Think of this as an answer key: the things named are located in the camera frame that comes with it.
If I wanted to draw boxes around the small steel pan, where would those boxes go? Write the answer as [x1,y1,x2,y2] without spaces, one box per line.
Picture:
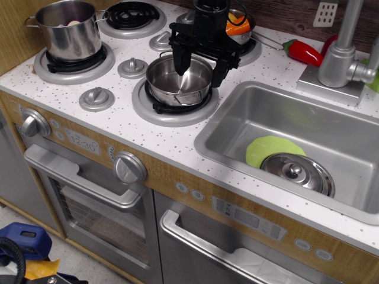
[146,55,213,107]

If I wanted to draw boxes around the right oven dial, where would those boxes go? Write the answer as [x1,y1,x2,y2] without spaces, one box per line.
[113,151,147,184]

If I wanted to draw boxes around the silver toy faucet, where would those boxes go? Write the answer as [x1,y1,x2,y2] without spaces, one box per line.
[296,1,378,106]

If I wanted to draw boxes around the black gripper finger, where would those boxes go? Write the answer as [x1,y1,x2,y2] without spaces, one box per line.
[172,42,193,76]
[211,56,233,88]

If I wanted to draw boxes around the red toy chili pepper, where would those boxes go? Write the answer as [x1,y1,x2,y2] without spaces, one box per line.
[282,39,323,67]

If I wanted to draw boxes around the steel pot with orange food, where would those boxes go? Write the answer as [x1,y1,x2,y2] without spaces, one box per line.
[225,8,285,51]

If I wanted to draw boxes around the yellow cloth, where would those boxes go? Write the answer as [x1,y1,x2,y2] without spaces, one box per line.
[25,259,60,280]

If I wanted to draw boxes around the left oven dial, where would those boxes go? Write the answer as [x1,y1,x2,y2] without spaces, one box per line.
[20,108,52,137]

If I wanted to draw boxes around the silver stovetop knob front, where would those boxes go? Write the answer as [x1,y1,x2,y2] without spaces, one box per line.
[79,87,115,112]

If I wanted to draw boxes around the white slotted spatula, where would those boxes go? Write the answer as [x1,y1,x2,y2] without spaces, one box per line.
[313,0,339,28]

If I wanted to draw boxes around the silver sink basin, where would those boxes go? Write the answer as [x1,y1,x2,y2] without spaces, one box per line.
[194,82,378,225]

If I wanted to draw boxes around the silver stovetop knob back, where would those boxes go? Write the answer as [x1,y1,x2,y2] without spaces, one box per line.
[176,10,195,24]

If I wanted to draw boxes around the digital clock panel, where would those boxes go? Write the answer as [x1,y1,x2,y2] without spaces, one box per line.
[64,128,100,156]

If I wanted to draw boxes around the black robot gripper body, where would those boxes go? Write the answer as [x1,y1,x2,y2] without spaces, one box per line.
[169,1,242,69]

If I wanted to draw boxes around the oven dial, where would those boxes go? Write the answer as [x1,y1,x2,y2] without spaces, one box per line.
[20,108,52,137]
[113,151,147,184]

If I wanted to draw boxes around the back right stove burner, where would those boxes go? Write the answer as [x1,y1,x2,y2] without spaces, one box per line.
[230,31,262,67]

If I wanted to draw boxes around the red toy item behind faucet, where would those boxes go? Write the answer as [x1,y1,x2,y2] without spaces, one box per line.
[320,35,338,57]

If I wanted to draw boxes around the green toy vegetable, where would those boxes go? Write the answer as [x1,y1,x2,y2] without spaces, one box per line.
[359,58,379,95]

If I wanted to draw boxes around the stove burner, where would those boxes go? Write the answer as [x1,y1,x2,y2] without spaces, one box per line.
[131,79,219,127]
[98,1,166,40]
[230,31,262,67]
[34,43,115,85]

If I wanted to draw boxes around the front left stove burner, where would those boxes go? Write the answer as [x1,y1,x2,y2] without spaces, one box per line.
[34,43,115,85]

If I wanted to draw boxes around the silver stovetop knob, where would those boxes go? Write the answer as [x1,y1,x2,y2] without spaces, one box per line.
[149,31,171,53]
[79,87,115,112]
[117,57,148,79]
[176,10,195,24]

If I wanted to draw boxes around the tall steel stock pot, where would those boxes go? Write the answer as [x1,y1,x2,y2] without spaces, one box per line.
[24,1,109,62]

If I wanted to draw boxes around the dishwasher door with handle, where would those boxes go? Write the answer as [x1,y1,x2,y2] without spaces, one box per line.
[155,193,338,283]

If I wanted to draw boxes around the blue clamp tool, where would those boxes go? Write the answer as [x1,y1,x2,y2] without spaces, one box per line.
[1,222,52,260]

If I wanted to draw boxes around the green round plate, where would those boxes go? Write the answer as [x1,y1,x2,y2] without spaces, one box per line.
[245,135,306,169]

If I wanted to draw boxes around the front right stove burner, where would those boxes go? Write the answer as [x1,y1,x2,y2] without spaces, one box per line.
[131,79,219,127]

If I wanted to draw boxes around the steel pot lid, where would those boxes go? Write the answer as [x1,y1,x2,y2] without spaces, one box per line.
[260,153,335,198]

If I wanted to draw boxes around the oven door with handle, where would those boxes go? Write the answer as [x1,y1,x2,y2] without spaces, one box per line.
[22,135,163,283]

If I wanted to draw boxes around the dishwasher control panel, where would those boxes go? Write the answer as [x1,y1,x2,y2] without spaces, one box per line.
[211,196,288,241]

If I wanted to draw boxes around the silver stovetop knob middle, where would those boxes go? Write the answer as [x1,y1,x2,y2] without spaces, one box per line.
[117,57,148,79]

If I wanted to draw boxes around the back left stove burner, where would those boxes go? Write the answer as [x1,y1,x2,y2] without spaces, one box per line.
[98,1,166,40]

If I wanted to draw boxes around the black cable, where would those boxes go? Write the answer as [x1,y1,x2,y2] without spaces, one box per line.
[0,236,27,284]

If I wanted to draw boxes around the silver stovetop knob upper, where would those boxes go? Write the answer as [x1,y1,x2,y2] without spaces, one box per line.
[149,31,171,53]

